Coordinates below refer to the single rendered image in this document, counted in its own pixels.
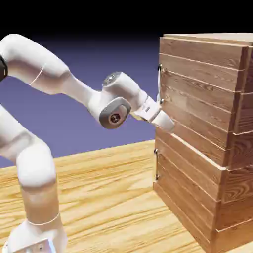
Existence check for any long silver door handle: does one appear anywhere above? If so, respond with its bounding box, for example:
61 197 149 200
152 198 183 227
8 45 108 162
157 63 165 105

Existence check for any wooden cabinet door with short handle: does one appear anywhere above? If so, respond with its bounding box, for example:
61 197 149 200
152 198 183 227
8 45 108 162
154 127 228 231

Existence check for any short silver door handle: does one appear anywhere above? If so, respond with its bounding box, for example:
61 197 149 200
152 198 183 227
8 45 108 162
154 148 160 181

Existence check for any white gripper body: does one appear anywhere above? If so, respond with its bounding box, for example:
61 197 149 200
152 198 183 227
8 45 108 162
149 109 176 133

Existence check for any wooden cabinet door with long handle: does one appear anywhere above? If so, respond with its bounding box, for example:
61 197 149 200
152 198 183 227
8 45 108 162
159 37 249 170

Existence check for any light wood cabinet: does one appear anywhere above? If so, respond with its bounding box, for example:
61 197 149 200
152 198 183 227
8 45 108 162
152 32 253 253

